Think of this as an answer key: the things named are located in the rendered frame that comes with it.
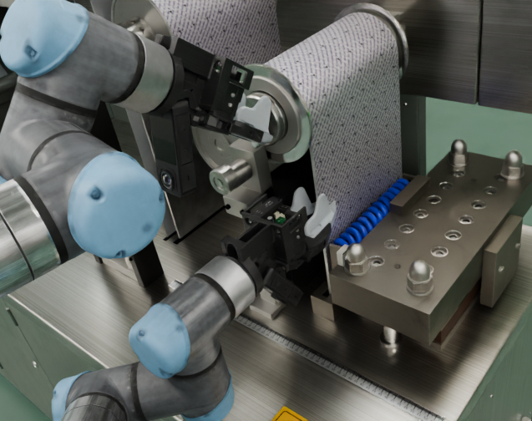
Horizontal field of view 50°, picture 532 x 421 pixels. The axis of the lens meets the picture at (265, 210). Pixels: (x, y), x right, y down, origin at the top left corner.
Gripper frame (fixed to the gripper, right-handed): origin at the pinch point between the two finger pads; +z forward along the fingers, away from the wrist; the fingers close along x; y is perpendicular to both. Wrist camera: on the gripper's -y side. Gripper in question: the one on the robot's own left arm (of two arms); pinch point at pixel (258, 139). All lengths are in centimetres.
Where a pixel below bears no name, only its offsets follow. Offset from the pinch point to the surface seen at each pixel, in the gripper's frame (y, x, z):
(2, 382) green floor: -109, 139, 62
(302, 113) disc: 4.9, -5.1, 0.8
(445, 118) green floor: 54, 85, 257
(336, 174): -1.1, -5.1, 13.6
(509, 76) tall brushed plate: 21.1, -19.3, 30.5
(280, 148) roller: -0.1, -0.5, 4.4
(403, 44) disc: 21.1, -5.5, 20.5
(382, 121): 9.2, -5.1, 22.2
